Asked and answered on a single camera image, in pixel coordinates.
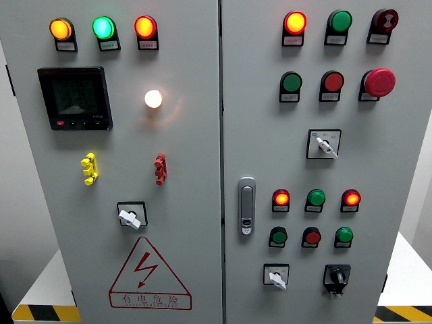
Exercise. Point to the pale grey door with display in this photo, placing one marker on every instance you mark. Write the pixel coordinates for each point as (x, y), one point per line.
(189, 141)

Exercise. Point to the silver door lock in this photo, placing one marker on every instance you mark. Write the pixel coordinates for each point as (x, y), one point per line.
(246, 206)

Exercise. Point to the small red round lamp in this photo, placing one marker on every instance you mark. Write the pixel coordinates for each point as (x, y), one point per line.
(351, 197)
(281, 197)

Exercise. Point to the small label plate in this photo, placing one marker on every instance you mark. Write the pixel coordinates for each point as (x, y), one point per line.
(349, 209)
(289, 98)
(109, 45)
(148, 45)
(329, 97)
(280, 209)
(308, 245)
(65, 46)
(292, 40)
(276, 245)
(367, 97)
(342, 245)
(335, 40)
(378, 39)
(312, 209)

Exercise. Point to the white round lamp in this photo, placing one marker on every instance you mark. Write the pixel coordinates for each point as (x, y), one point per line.
(153, 99)

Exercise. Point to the small green push button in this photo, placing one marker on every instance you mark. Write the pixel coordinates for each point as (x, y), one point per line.
(279, 237)

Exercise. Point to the small green round lamp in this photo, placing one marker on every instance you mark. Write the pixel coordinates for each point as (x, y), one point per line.
(344, 234)
(316, 197)

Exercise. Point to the small red push button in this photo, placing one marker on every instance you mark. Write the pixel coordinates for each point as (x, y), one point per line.
(312, 237)

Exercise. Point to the red warning triangle sticker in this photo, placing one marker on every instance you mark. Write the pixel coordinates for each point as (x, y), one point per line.
(147, 299)

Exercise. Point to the black display meter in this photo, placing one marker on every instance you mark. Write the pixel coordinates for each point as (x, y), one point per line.
(76, 98)

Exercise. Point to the pale grey door with lock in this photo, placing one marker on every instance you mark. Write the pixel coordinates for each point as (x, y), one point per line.
(371, 162)

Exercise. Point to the bright green round lamp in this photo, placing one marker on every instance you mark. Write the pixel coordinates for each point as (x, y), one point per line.
(103, 28)

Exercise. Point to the large red stop button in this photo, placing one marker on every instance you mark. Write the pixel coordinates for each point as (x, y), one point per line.
(380, 82)

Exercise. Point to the dark green round lamp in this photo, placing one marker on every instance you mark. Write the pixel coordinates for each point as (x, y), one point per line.
(340, 21)

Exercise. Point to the black door hinge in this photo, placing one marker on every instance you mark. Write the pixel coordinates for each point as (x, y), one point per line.
(73, 298)
(384, 283)
(10, 80)

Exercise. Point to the yellow round lamp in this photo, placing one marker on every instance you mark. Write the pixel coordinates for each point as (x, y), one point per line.
(60, 29)

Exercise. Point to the dark red buzzer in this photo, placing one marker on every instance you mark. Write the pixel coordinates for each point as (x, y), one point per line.
(385, 20)

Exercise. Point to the black yellow striped tape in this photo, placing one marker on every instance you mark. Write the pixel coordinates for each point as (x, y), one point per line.
(44, 313)
(405, 314)

